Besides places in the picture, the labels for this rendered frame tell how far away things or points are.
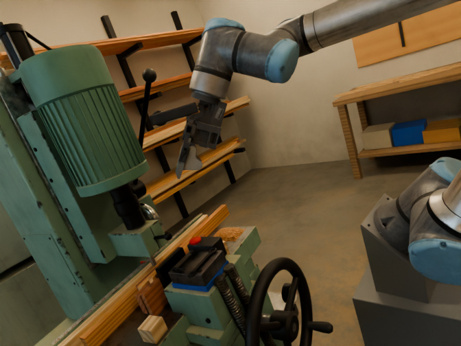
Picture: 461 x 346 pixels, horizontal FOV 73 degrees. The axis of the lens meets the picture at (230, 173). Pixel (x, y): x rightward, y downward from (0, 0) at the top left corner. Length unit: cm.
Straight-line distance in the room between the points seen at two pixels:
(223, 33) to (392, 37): 307
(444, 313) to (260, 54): 87
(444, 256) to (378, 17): 52
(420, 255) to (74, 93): 82
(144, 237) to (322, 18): 65
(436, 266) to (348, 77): 319
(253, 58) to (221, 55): 8
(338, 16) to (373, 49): 299
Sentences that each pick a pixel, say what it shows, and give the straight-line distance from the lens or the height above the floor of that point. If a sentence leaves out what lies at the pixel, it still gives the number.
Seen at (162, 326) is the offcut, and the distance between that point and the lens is 73.
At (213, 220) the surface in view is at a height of 93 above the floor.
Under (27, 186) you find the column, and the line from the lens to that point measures 93.
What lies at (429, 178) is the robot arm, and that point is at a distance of 98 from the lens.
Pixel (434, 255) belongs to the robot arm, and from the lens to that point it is 82.
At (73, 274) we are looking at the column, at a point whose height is 99.
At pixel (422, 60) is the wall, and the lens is 370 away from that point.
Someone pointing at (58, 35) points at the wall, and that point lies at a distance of 359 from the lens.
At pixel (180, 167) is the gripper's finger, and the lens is 75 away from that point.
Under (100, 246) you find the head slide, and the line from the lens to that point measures 90.
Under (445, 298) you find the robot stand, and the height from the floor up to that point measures 55.
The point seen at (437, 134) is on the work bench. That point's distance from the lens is 335.
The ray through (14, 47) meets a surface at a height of 157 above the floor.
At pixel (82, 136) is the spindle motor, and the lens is 73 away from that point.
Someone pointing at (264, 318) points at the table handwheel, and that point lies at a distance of 77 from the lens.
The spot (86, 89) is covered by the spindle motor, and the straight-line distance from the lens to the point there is 73.
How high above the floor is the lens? 133
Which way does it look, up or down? 15 degrees down
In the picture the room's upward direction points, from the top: 19 degrees counter-clockwise
